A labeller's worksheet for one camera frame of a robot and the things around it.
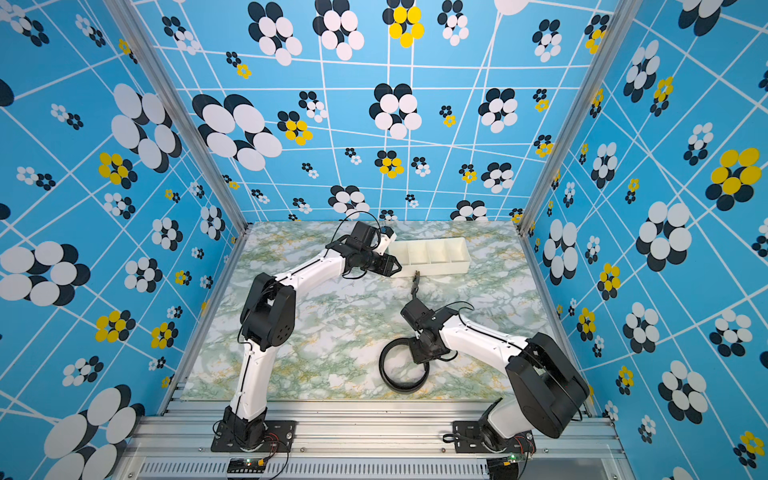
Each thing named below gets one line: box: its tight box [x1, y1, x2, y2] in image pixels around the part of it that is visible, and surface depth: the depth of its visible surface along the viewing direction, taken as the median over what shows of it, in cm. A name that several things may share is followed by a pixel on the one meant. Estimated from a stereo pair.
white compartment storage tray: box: [387, 237, 471, 278], surface depth 110 cm
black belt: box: [378, 337, 430, 394], surface depth 82 cm
